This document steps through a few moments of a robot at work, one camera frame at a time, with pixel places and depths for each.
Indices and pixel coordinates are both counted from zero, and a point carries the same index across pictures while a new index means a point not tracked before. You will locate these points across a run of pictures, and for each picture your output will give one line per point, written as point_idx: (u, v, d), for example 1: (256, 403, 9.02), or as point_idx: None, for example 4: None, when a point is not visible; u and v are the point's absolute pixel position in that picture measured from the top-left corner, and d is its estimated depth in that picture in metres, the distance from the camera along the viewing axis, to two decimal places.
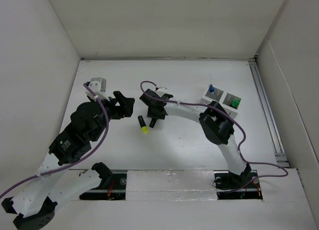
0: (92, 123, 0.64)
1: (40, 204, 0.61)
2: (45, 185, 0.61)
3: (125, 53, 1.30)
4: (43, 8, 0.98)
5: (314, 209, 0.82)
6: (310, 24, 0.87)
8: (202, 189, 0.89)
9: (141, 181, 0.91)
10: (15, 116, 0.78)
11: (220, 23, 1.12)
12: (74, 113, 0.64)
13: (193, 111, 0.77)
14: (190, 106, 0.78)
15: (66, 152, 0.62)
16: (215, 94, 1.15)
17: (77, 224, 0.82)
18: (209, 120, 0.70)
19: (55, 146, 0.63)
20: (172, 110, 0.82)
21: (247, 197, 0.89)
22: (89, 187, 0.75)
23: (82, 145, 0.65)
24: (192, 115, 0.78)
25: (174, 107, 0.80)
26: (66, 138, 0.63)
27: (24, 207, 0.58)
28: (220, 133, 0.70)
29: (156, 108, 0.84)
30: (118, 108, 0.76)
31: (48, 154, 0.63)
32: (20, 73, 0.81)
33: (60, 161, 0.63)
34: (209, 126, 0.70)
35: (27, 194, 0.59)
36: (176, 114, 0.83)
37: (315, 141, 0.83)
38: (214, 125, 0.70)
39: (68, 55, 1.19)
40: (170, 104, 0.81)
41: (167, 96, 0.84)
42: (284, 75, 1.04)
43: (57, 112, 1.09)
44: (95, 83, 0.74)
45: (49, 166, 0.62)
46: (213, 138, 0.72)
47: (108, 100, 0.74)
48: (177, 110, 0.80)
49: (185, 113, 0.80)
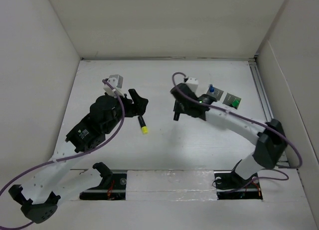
0: (109, 114, 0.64)
1: (48, 192, 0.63)
2: (58, 172, 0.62)
3: (125, 53, 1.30)
4: (43, 7, 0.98)
5: (314, 209, 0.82)
6: (310, 24, 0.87)
8: (202, 189, 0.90)
9: (141, 181, 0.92)
10: (15, 116, 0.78)
11: (221, 23, 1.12)
12: (93, 104, 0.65)
13: (246, 126, 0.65)
14: (242, 119, 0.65)
15: (83, 140, 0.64)
16: (215, 94, 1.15)
17: (77, 224, 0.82)
18: (269, 142, 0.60)
19: (73, 134, 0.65)
20: (214, 117, 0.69)
21: (247, 197, 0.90)
22: (89, 186, 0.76)
23: (97, 135, 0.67)
24: (242, 130, 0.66)
25: (221, 116, 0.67)
26: (84, 127, 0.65)
27: (34, 193, 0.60)
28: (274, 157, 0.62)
29: (194, 110, 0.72)
30: (132, 106, 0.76)
31: (65, 142, 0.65)
32: (20, 72, 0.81)
33: (77, 148, 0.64)
34: (266, 152, 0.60)
35: (39, 181, 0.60)
36: (217, 122, 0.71)
37: (315, 141, 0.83)
38: (272, 148, 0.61)
39: (68, 55, 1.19)
40: (215, 111, 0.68)
41: (209, 98, 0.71)
42: (284, 75, 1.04)
43: (57, 111, 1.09)
44: (113, 79, 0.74)
45: (64, 154, 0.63)
46: (262, 159, 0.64)
47: (123, 97, 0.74)
48: (223, 119, 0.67)
49: (234, 125, 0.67)
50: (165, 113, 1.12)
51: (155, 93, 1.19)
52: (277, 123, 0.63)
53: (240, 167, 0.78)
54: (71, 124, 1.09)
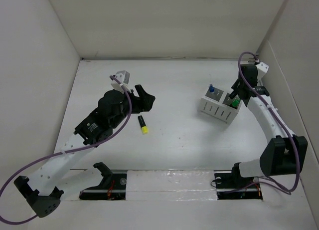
0: (116, 109, 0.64)
1: (53, 185, 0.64)
2: (66, 164, 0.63)
3: (125, 53, 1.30)
4: (44, 8, 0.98)
5: (314, 209, 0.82)
6: (310, 24, 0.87)
8: (202, 189, 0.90)
9: (141, 181, 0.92)
10: (15, 116, 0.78)
11: (221, 23, 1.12)
12: (101, 99, 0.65)
13: (273, 126, 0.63)
14: (276, 120, 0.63)
15: (91, 133, 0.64)
16: (215, 94, 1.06)
17: (77, 224, 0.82)
18: (280, 150, 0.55)
19: (82, 127, 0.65)
20: (254, 106, 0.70)
21: (247, 197, 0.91)
22: (88, 185, 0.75)
23: (105, 129, 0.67)
24: (268, 128, 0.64)
25: (260, 107, 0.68)
26: (93, 121, 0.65)
27: (40, 184, 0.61)
28: (276, 167, 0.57)
29: (243, 92, 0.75)
30: (139, 102, 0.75)
31: (73, 134, 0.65)
32: (20, 72, 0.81)
33: (85, 141, 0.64)
34: (272, 155, 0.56)
35: (46, 172, 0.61)
36: (254, 113, 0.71)
37: (315, 141, 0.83)
38: (279, 158, 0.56)
39: (68, 55, 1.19)
40: (258, 101, 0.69)
41: (262, 90, 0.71)
42: (284, 75, 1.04)
43: (57, 111, 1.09)
44: (120, 75, 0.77)
45: (72, 145, 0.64)
46: (265, 164, 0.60)
47: (130, 92, 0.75)
48: (259, 111, 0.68)
49: (264, 120, 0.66)
50: (165, 113, 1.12)
51: (155, 93, 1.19)
52: (303, 144, 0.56)
53: (244, 165, 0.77)
54: (72, 124, 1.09)
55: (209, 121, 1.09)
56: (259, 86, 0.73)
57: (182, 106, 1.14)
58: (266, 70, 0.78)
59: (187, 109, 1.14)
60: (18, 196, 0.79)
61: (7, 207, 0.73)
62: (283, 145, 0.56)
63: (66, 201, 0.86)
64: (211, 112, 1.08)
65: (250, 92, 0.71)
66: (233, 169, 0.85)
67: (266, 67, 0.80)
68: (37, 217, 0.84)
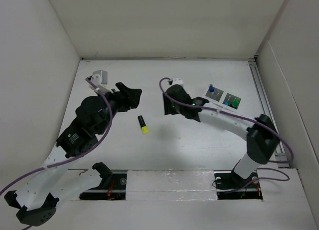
0: (97, 118, 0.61)
1: (43, 198, 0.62)
2: (52, 177, 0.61)
3: (125, 53, 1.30)
4: (43, 7, 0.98)
5: (314, 209, 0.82)
6: (310, 23, 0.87)
8: (202, 189, 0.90)
9: (141, 181, 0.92)
10: (15, 116, 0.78)
11: (220, 23, 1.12)
12: (77, 108, 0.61)
13: (238, 123, 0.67)
14: (234, 117, 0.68)
15: (73, 145, 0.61)
16: (215, 94, 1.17)
17: (77, 225, 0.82)
18: (257, 137, 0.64)
19: (63, 138, 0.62)
20: (208, 117, 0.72)
21: (247, 197, 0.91)
22: (88, 186, 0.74)
23: (88, 138, 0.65)
24: (233, 127, 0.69)
25: (212, 115, 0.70)
26: (74, 132, 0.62)
27: (28, 200, 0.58)
28: (265, 150, 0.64)
29: (187, 111, 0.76)
30: (124, 100, 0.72)
31: (55, 146, 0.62)
32: (20, 73, 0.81)
33: (67, 154, 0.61)
34: (257, 143, 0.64)
35: (32, 187, 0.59)
36: (211, 123, 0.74)
37: (315, 142, 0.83)
38: (262, 142, 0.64)
39: (68, 55, 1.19)
40: (206, 111, 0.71)
41: (202, 101, 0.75)
42: (284, 75, 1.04)
43: (57, 111, 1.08)
44: (96, 76, 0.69)
45: (55, 159, 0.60)
46: (256, 154, 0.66)
47: (111, 93, 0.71)
48: (215, 118, 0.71)
49: (225, 123, 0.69)
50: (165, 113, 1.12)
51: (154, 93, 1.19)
52: (266, 120, 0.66)
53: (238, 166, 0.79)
54: None
55: None
56: (196, 98, 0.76)
57: None
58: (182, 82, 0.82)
59: None
60: None
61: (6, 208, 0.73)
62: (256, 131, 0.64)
63: (66, 202, 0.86)
64: None
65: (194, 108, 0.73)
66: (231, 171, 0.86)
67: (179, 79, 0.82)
68: None
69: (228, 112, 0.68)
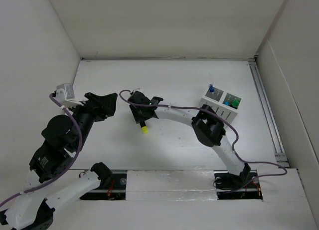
0: (67, 137, 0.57)
1: (34, 216, 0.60)
2: (35, 198, 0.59)
3: (125, 53, 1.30)
4: (43, 7, 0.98)
5: (314, 209, 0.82)
6: (311, 23, 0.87)
8: (202, 189, 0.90)
9: (141, 181, 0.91)
10: (15, 115, 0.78)
11: (220, 23, 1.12)
12: (44, 130, 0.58)
13: (185, 115, 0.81)
14: (181, 110, 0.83)
15: (44, 170, 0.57)
16: (215, 94, 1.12)
17: (77, 225, 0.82)
18: (201, 124, 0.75)
19: (35, 162, 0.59)
20: (163, 113, 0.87)
21: (247, 197, 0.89)
22: (84, 190, 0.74)
23: (62, 160, 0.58)
24: (183, 119, 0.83)
25: (166, 111, 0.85)
26: (43, 155, 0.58)
27: (15, 222, 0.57)
28: (211, 134, 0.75)
29: (146, 111, 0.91)
30: (98, 109, 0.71)
31: (29, 172, 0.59)
32: (20, 73, 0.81)
33: (40, 178, 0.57)
34: (201, 129, 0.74)
35: (17, 210, 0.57)
36: (167, 117, 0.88)
37: (315, 141, 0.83)
38: (206, 128, 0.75)
39: (68, 55, 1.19)
40: (161, 108, 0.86)
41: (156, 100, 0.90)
42: (284, 74, 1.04)
43: (57, 111, 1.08)
44: (60, 92, 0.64)
45: (31, 183, 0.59)
46: (205, 140, 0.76)
47: (82, 105, 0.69)
48: (168, 113, 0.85)
49: (176, 116, 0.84)
50: None
51: (154, 93, 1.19)
52: (208, 108, 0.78)
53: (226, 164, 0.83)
54: None
55: None
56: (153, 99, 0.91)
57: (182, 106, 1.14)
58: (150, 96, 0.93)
59: None
60: None
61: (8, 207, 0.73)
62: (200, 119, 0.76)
63: None
64: None
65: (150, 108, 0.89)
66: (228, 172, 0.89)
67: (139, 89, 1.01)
68: None
69: (177, 107, 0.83)
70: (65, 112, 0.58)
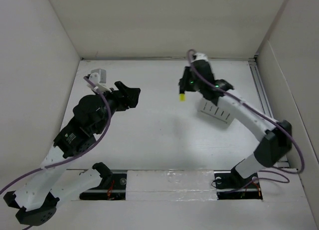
0: (95, 117, 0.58)
1: (43, 199, 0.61)
2: (50, 178, 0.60)
3: (125, 53, 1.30)
4: (43, 7, 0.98)
5: (314, 209, 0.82)
6: (310, 23, 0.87)
8: (202, 189, 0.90)
9: (141, 181, 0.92)
10: (15, 115, 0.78)
11: (220, 23, 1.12)
12: (75, 107, 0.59)
13: (256, 122, 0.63)
14: (254, 114, 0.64)
15: (70, 145, 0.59)
16: None
17: (76, 225, 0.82)
18: (273, 142, 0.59)
19: (60, 138, 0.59)
20: (229, 105, 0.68)
21: (247, 197, 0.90)
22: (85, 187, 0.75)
23: (86, 137, 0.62)
24: (250, 124, 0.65)
25: (234, 105, 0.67)
26: (71, 132, 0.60)
27: (27, 201, 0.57)
28: (274, 155, 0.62)
29: (204, 89, 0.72)
30: (122, 99, 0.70)
31: (52, 147, 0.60)
32: (20, 73, 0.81)
33: (65, 154, 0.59)
34: (269, 149, 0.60)
35: (30, 188, 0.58)
36: (229, 111, 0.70)
37: (315, 141, 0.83)
38: (274, 148, 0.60)
39: (68, 55, 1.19)
40: (229, 99, 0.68)
41: (225, 85, 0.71)
42: (284, 74, 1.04)
43: (57, 111, 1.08)
44: (94, 75, 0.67)
45: (52, 159, 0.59)
46: (263, 156, 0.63)
47: (110, 92, 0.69)
48: (236, 109, 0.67)
49: (244, 117, 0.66)
50: (166, 114, 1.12)
51: (154, 93, 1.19)
52: (286, 125, 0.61)
53: (240, 165, 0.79)
54: None
55: (208, 121, 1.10)
56: (221, 80, 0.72)
57: (183, 106, 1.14)
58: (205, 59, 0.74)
59: (187, 110, 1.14)
60: None
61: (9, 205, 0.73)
62: (275, 137, 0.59)
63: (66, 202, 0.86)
64: (211, 112, 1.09)
65: (216, 90, 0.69)
66: (231, 169, 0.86)
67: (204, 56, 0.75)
68: None
69: (252, 108, 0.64)
70: (97, 93, 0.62)
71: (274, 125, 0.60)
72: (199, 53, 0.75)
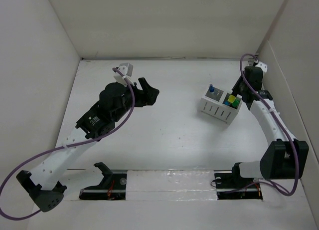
0: (119, 102, 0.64)
1: (56, 181, 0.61)
2: (68, 158, 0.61)
3: (125, 53, 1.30)
4: (43, 7, 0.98)
5: (314, 209, 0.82)
6: (310, 23, 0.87)
8: (202, 189, 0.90)
9: (141, 181, 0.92)
10: (15, 115, 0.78)
11: (221, 23, 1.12)
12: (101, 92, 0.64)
13: (274, 130, 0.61)
14: (277, 124, 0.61)
15: (93, 127, 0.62)
16: (215, 94, 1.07)
17: (76, 225, 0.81)
18: (279, 155, 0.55)
19: (83, 120, 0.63)
20: (257, 110, 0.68)
21: (247, 197, 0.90)
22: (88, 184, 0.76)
23: (107, 122, 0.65)
24: (268, 133, 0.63)
25: (262, 111, 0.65)
26: (94, 115, 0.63)
27: (43, 178, 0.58)
28: (275, 170, 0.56)
29: (244, 93, 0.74)
30: (142, 95, 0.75)
31: (75, 128, 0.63)
32: (20, 73, 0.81)
33: (87, 135, 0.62)
34: (272, 158, 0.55)
35: (48, 166, 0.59)
36: (256, 116, 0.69)
37: (315, 141, 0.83)
38: (278, 161, 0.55)
39: (68, 55, 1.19)
40: (261, 104, 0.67)
41: (266, 94, 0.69)
42: (284, 74, 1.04)
43: (57, 111, 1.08)
44: (123, 67, 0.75)
45: (74, 139, 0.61)
46: (265, 167, 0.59)
47: (133, 86, 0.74)
48: (261, 114, 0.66)
49: (266, 124, 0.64)
50: (166, 113, 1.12)
51: None
52: (303, 148, 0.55)
53: (245, 166, 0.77)
54: (71, 124, 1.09)
55: (209, 121, 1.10)
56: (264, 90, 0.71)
57: (183, 106, 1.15)
58: (266, 70, 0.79)
59: (187, 109, 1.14)
60: (18, 196, 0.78)
61: (8, 206, 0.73)
62: (283, 149, 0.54)
63: (66, 202, 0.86)
64: (211, 112, 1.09)
65: (253, 95, 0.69)
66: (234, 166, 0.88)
67: (265, 67, 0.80)
68: (37, 219, 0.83)
69: (276, 117, 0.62)
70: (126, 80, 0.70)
71: (288, 138, 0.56)
72: (259, 62, 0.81)
